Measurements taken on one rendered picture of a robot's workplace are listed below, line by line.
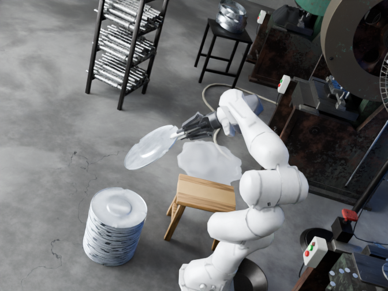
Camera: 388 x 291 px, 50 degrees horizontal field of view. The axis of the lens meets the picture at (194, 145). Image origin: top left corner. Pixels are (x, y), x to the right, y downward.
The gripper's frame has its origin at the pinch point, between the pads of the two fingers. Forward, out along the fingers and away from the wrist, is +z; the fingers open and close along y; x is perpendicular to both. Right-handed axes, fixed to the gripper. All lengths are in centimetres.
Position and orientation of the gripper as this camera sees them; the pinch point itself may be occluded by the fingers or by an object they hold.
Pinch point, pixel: (178, 135)
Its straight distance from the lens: 181.6
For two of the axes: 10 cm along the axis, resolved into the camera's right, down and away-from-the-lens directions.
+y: -4.8, -7.5, -4.5
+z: -8.7, 3.4, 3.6
